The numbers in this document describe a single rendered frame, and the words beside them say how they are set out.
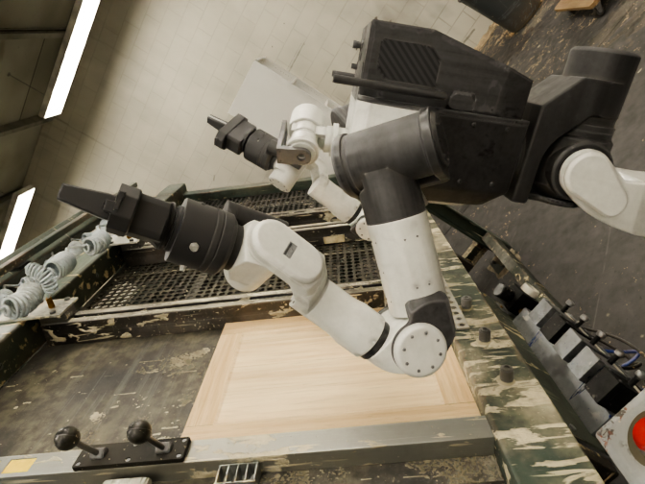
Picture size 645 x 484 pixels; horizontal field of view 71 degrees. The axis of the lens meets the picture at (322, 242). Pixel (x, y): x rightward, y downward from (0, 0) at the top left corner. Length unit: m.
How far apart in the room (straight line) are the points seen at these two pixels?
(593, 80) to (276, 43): 5.33
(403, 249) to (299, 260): 0.15
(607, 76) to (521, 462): 0.65
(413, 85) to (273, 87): 3.94
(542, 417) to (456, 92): 0.56
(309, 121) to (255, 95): 3.86
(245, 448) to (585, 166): 0.78
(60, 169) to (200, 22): 2.88
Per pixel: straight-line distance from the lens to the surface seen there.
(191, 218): 0.59
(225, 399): 1.04
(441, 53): 0.81
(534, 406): 0.92
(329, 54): 6.02
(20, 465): 1.07
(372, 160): 0.64
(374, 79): 0.79
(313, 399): 0.98
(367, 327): 0.66
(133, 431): 0.82
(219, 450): 0.90
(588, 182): 0.94
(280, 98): 4.70
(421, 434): 0.86
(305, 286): 0.61
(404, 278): 0.66
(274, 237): 0.61
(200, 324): 1.31
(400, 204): 0.64
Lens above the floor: 1.45
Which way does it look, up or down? 11 degrees down
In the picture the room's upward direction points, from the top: 60 degrees counter-clockwise
